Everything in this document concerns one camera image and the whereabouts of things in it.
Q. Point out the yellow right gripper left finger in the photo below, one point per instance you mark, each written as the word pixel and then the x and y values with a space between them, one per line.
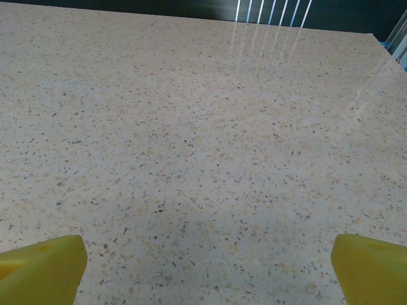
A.
pixel 38 273

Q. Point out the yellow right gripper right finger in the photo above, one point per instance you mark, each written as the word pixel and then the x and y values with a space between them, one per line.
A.
pixel 372 273

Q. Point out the aluminium frame post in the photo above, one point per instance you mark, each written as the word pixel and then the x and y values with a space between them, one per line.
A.
pixel 399 38

